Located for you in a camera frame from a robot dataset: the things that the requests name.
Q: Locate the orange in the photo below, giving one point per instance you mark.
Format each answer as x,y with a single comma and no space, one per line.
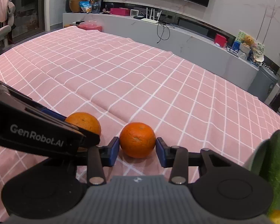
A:
90,128
137,140

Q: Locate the green cucumber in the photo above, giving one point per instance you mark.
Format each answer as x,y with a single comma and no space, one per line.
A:
270,170

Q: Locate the blue snack bag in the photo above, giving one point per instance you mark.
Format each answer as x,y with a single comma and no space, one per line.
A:
85,6

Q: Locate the pink plastic basket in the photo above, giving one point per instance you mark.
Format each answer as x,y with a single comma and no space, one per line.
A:
90,25

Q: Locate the green colander bowl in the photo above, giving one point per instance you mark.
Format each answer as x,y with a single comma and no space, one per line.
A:
256,159

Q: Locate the golden round vase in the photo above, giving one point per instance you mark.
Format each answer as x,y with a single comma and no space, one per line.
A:
75,5

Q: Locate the red box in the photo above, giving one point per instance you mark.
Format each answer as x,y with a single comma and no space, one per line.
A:
220,40

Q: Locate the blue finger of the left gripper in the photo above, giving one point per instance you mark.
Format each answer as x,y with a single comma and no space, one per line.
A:
54,124

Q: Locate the pink chair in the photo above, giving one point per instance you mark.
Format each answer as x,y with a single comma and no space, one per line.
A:
7,10

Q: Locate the pink checkered tablecloth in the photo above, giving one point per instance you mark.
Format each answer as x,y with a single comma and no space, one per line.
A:
120,81

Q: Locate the yellow-green pear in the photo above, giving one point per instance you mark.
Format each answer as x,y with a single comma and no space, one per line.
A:
274,216

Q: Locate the grey tv console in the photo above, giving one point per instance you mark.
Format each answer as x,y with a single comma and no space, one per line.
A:
183,43

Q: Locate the teddy bear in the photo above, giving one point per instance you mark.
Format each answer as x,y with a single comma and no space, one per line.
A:
248,40

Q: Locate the grey trash bin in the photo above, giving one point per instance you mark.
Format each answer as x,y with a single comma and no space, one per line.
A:
263,83

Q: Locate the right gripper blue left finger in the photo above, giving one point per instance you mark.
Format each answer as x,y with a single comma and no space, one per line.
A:
100,157

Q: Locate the white wifi router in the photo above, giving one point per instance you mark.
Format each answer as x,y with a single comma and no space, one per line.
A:
152,17

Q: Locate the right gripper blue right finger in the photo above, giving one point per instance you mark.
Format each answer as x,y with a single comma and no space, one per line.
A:
174,157

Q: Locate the pink box on console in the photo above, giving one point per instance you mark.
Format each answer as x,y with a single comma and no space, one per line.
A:
120,11

